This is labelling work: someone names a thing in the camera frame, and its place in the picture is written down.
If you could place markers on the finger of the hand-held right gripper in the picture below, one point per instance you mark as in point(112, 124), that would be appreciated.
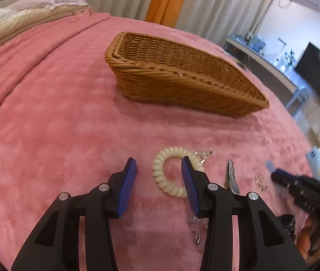
point(282, 179)

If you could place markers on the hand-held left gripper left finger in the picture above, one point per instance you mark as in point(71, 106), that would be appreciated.
point(126, 186)

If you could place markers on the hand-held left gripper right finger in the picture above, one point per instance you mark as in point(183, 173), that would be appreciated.
point(189, 183)

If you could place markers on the brown wicker basket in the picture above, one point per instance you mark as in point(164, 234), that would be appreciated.
point(177, 90)

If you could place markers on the person's right hand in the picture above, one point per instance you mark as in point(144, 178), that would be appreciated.
point(304, 241)

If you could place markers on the white package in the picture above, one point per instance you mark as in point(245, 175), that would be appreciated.
point(318, 162)

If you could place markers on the pale blue chair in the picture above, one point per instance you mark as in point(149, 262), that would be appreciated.
point(299, 101)

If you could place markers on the pink fleece blanket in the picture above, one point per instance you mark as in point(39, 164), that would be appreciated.
point(64, 118)

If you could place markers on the black flat television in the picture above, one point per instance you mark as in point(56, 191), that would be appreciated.
point(318, 73)

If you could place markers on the white grey desk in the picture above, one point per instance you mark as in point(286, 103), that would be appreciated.
point(261, 62)

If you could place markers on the white vase with flowers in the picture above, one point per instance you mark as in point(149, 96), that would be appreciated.
point(289, 59)

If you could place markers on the white desk lamp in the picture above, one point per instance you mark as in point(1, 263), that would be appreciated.
point(281, 49)

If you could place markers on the books on stand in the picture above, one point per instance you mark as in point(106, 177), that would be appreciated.
point(256, 41)

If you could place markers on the orange curtain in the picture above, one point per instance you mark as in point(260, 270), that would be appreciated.
point(168, 0)

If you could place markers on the beige quilt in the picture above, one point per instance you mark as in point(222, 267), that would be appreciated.
point(21, 25)

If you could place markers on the lilac pillow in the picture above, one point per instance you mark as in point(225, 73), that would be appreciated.
point(50, 1)

